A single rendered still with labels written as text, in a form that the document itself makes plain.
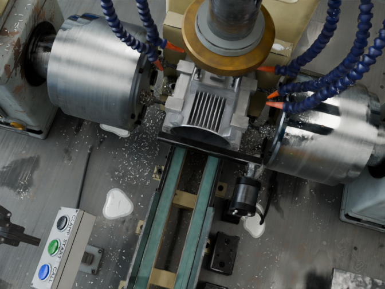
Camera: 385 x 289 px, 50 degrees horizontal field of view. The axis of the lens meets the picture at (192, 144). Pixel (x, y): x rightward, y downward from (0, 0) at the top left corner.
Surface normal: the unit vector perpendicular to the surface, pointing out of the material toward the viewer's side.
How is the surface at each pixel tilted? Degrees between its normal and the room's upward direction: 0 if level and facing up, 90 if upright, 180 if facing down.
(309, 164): 66
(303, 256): 0
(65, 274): 50
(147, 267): 0
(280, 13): 90
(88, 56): 17
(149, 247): 0
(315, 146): 43
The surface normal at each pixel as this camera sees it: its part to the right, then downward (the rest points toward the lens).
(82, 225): 0.78, -0.01
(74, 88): -0.16, 0.49
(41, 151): 0.06, -0.33
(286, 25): -0.26, 0.91
